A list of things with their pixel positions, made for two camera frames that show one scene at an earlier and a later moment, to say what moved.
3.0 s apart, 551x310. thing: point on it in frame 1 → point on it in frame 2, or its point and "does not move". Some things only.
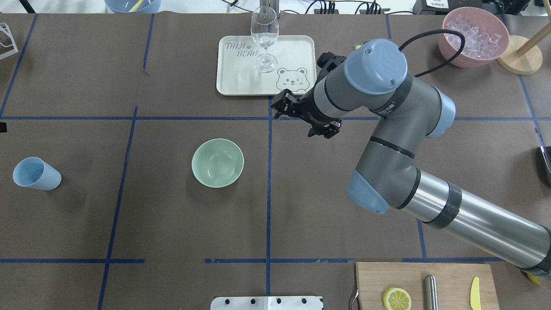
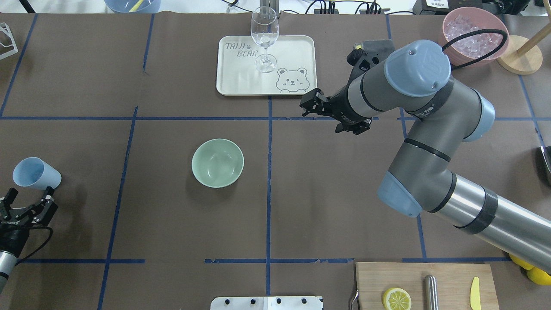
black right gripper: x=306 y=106 → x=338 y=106
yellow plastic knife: x=475 y=294 does not move
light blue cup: x=33 y=172 does not move
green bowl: x=218 y=162 does not move
